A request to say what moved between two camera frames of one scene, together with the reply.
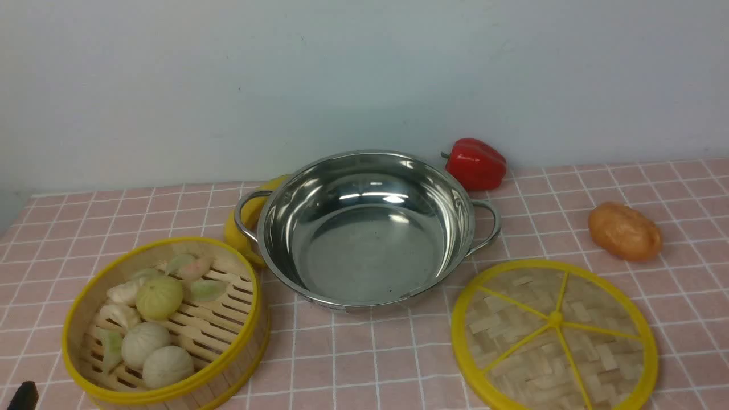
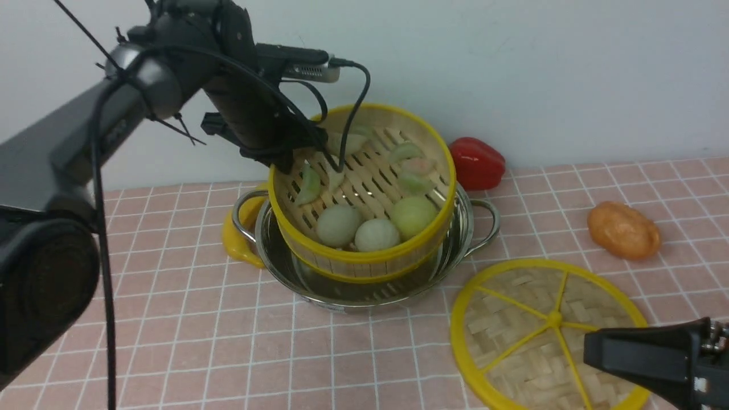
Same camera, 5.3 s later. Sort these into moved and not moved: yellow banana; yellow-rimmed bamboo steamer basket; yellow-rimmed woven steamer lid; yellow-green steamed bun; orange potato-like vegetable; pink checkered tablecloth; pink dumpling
Moved: yellow-green steamed bun; pink dumpling; yellow-rimmed bamboo steamer basket
Not moved: orange potato-like vegetable; yellow-rimmed woven steamer lid; pink checkered tablecloth; yellow banana
